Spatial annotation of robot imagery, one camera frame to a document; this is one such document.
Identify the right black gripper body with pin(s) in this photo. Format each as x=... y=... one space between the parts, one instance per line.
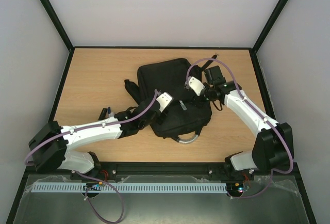
x=192 y=96

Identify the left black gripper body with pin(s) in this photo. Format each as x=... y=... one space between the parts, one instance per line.
x=164 y=116

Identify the black student backpack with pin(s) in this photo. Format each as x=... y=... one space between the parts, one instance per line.
x=185 y=117

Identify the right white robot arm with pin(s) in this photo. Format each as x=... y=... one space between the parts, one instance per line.
x=273 y=147

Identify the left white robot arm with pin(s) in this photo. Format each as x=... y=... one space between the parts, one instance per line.
x=54 y=146

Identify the green highlighter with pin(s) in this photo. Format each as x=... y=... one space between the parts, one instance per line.
x=103 y=114

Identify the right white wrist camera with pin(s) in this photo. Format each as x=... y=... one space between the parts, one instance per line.
x=194 y=84

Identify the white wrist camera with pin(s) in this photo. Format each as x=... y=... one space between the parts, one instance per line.
x=194 y=84
x=164 y=101

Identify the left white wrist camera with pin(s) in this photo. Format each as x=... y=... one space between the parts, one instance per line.
x=164 y=101

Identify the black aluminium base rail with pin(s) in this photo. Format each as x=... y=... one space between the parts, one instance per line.
x=114 y=171

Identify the light blue slotted cable duct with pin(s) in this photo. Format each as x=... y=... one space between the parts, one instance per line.
x=203 y=188

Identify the black enclosure frame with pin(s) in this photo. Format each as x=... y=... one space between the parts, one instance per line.
x=259 y=76

